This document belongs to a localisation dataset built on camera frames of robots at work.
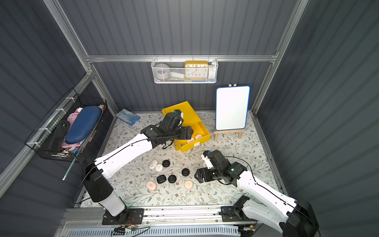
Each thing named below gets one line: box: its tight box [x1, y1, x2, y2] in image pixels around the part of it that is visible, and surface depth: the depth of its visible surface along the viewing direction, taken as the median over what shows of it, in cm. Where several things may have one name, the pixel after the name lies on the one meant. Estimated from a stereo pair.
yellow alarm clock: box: [184, 60, 210, 81], surface depth 91 cm
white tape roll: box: [153, 63, 171, 80], surface depth 90 cm
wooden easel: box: [213, 83, 246, 141], surface depth 102 cm
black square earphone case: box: [156, 174, 167, 185], surface depth 86 cm
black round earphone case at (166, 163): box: [161, 159, 171, 168], surface depth 93 cm
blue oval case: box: [65, 105, 103, 145], surface depth 69 cm
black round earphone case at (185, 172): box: [181, 167, 190, 177], surface depth 89 cm
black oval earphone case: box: [167, 174, 177, 184], surface depth 87 cm
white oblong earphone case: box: [149, 159, 158, 170], surface depth 92 cm
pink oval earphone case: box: [146, 180, 157, 192], surface depth 84 cm
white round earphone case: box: [154, 163, 164, 172], surface depth 91 cm
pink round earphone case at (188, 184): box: [184, 180, 193, 190], surface depth 84 cm
